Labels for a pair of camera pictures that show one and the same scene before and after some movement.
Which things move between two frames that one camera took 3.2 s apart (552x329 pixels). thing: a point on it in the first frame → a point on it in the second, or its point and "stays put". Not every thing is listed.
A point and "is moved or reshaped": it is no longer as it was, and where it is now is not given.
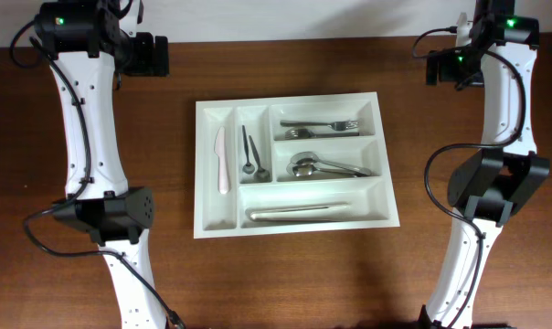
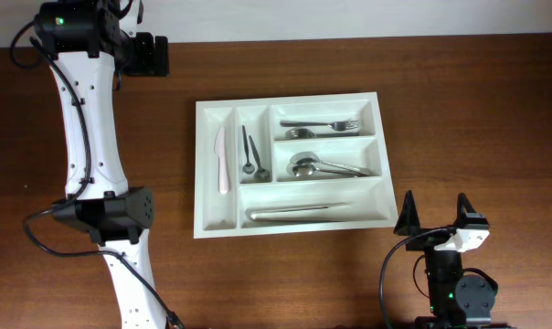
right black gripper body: [456, 66] → [438, 262]
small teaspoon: [260, 175] stays put
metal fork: [338, 125] stays put
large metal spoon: [308, 166] is moved or reshaped
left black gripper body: [139, 58] stays put
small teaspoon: [249, 167] stays put
